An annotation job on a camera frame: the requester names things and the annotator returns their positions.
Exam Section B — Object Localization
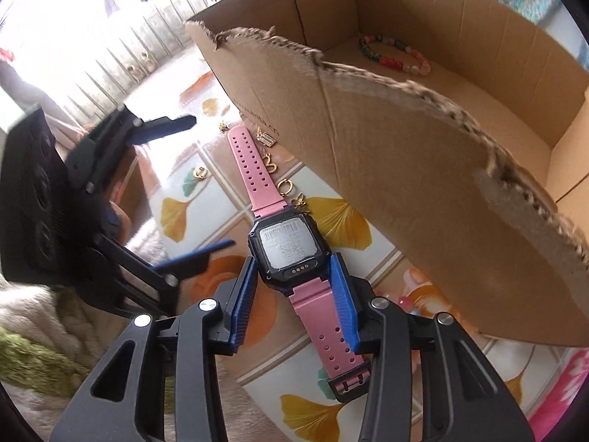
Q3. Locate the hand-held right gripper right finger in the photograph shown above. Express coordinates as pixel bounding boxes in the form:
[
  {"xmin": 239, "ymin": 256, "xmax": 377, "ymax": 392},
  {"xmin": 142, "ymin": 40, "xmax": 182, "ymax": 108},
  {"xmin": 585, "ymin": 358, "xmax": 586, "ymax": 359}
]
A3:
[{"xmin": 332, "ymin": 254, "xmax": 537, "ymax": 442}]

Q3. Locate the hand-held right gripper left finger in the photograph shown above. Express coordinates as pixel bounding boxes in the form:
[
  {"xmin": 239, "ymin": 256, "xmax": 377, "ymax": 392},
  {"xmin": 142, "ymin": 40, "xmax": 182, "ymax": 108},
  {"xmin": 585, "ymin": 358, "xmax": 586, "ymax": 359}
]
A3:
[{"xmin": 50, "ymin": 255, "xmax": 258, "ymax": 442}]

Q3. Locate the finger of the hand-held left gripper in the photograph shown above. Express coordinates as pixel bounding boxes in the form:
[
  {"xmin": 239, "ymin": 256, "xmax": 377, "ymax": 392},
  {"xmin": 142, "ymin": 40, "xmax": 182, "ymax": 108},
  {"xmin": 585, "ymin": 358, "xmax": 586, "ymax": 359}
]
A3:
[
  {"xmin": 69, "ymin": 105, "xmax": 198, "ymax": 192},
  {"xmin": 89, "ymin": 235, "xmax": 236, "ymax": 318}
]

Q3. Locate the pink strap smart watch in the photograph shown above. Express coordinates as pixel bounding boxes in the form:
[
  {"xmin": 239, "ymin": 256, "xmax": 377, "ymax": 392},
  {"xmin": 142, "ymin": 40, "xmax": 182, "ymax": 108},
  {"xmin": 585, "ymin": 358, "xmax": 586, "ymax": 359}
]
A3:
[{"xmin": 227, "ymin": 124, "xmax": 371, "ymax": 402}]

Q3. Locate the brown cardboard box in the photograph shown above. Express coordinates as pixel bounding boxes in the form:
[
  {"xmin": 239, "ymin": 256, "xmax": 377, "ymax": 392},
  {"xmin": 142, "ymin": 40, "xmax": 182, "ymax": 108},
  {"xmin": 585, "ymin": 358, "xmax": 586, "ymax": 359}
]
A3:
[{"xmin": 185, "ymin": 0, "xmax": 589, "ymax": 348}]

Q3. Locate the leaf and cup print tablecloth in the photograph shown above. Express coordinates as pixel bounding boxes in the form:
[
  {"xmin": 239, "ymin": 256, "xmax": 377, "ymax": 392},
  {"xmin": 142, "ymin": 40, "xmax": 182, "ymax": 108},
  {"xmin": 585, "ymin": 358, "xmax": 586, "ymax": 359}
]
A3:
[{"xmin": 124, "ymin": 50, "xmax": 589, "ymax": 442}]

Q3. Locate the window railing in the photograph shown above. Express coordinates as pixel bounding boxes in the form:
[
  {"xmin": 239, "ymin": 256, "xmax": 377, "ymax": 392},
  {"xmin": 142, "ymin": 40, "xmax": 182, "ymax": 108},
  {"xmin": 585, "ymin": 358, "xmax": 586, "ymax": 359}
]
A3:
[{"xmin": 0, "ymin": 0, "xmax": 208, "ymax": 120}]

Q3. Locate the fluffy white green cloth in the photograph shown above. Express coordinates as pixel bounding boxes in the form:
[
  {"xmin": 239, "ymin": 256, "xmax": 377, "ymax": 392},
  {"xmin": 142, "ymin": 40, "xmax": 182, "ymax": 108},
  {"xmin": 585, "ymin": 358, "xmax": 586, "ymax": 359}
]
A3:
[{"xmin": 0, "ymin": 218, "xmax": 240, "ymax": 442}]

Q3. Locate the dark pink floral quilt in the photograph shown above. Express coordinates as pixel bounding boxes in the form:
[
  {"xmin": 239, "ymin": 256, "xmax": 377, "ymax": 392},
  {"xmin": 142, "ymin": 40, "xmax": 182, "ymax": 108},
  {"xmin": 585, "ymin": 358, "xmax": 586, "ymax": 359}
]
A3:
[{"xmin": 525, "ymin": 347, "xmax": 589, "ymax": 431}]

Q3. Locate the multicolour bead bracelet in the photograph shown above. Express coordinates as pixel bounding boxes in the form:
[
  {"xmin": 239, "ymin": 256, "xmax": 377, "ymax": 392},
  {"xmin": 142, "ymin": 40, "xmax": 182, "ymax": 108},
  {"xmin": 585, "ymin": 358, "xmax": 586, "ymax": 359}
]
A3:
[{"xmin": 359, "ymin": 33, "xmax": 433, "ymax": 74}]

